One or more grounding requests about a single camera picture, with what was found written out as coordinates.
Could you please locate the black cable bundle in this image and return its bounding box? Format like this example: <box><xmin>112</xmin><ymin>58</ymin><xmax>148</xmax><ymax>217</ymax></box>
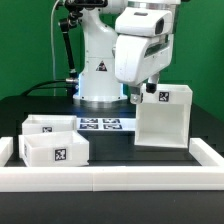
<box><xmin>21</xmin><ymin>79</ymin><xmax>80</xmax><ymax>97</ymax></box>

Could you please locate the white front border rail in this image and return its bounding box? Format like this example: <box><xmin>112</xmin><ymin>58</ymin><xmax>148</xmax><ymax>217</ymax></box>
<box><xmin>0</xmin><ymin>166</ymin><xmax>224</xmax><ymax>192</ymax></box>

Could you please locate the white drawer cabinet box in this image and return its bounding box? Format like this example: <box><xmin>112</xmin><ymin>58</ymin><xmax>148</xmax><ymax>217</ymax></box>
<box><xmin>135</xmin><ymin>84</ymin><xmax>193</xmax><ymax>148</ymax></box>

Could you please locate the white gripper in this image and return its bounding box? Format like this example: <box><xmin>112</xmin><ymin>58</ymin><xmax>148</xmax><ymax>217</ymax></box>
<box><xmin>115</xmin><ymin>34</ymin><xmax>174</xmax><ymax>104</ymax></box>

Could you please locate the white left border rail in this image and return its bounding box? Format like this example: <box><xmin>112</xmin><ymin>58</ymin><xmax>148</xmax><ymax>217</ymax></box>
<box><xmin>0</xmin><ymin>137</ymin><xmax>13</xmax><ymax>167</ymax></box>

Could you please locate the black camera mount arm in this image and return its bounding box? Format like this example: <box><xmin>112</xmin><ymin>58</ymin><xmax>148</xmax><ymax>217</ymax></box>
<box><xmin>59</xmin><ymin>0</ymin><xmax>108</xmax><ymax>83</ymax></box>

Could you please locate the white border rail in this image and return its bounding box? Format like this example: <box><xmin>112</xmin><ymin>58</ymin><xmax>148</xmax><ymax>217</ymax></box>
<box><xmin>189</xmin><ymin>138</ymin><xmax>224</xmax><ymax>167</ymax></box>
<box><xmin>0</xmin><ymin>137</ymin><xmax>13</xmax><ymax>167</ymax></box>
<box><xmin>0</xmin><ymin>166</ymin><xmax>224</xmax><ymax>192</ymax></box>

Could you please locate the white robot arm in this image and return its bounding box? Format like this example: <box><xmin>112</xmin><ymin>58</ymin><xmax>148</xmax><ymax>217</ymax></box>
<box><xmin>74</xmin><ymin>0</ymin><xmax>181</xmax><ymax>104</ymax></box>

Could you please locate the white marker sheet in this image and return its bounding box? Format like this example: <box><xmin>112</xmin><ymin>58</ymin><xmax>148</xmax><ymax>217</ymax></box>
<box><xmin>77</xmin><ymin>118</ymin><xmax>136</xmax><ymax>131</ymax></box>

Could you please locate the white front drawer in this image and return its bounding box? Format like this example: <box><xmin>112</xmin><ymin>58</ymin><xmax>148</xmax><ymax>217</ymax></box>
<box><xmin>19</xmin><ymin>131</ymin><xmax>89</xmax><ymax>167</ymax></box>

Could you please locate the white right border rail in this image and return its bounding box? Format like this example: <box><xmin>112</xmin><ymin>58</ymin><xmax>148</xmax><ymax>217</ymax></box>
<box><xmin>189</xmin><ymin>138</ymin><xmax>224</xmax><ymax>167</ymax></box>

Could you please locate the white hanging cable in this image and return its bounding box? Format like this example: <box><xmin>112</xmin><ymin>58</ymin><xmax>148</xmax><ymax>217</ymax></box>
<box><xmin>49</xmin><ymin>0</ymin><xmax>65</xmax><ymax>97</ymax></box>

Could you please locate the white drawer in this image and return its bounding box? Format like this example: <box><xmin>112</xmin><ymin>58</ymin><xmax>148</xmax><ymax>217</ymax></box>
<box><xmin>22</xmin><ymin>115</ymin><xmax>77</xmax><ymax>135</ymax></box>
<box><xmin>19</xmin><ymin>131</ymin><xmax>89</xmax><ymax>167</ymax></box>

